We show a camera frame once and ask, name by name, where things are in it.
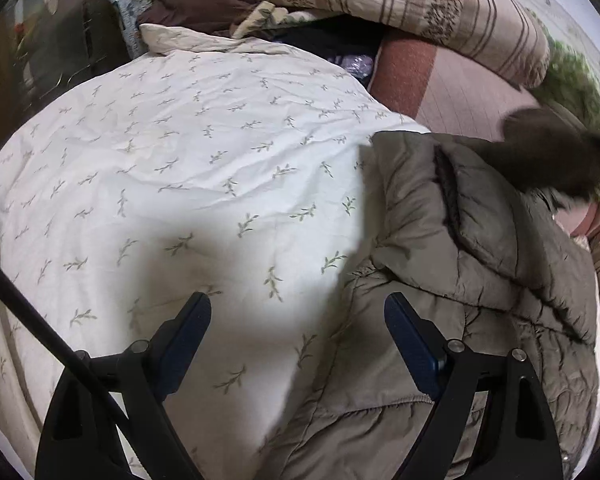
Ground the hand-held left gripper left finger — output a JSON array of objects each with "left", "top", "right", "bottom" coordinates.
[{"left": 34, "top": 291, "right": 213, "bottom": 480}]

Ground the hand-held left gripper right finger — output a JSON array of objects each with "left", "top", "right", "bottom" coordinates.
[{"left": 384, "top": 292, "right": 565, "bottom": 480}]

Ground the olive padded jacket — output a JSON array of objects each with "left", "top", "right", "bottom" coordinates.
[{"left": 254, "top": 107, "right": 600, "bottom": 480}]

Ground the white leaf-print quilt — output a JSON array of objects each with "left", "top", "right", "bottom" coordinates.
[{"left": 0, "top": 23, "right": 433, "bottom": 480}]

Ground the pink bed sheet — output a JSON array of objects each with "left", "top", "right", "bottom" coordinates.
[{"left": 368, "top": 27, "right": 600, "bottom": 241}]

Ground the dark clothing pile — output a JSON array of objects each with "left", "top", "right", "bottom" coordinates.
[{"left": 269, "top": 12, "right": 396, "bottom": 92}]

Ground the green floral blanket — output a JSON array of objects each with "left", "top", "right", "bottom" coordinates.
[{"left": 530, "top": 25, "right": 600, "bottom": 206}]

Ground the brown cloth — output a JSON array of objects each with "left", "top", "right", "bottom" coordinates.
[{"left": 138, "top": 0, "right": 264, "bottom": 38}]

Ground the floral white cloth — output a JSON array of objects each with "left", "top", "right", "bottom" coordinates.
[{"left": 100, "top": 0, "right": 161, "bottom": 60}]

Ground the striped beige pillow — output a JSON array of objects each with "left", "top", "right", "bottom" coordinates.
[{"left": 213, "top": 0, "right": 552, "bottom": 89}]

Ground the black cable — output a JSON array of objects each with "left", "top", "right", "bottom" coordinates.
[{"left": 0, "top": 246, "right": 146, "bottom": 480}]

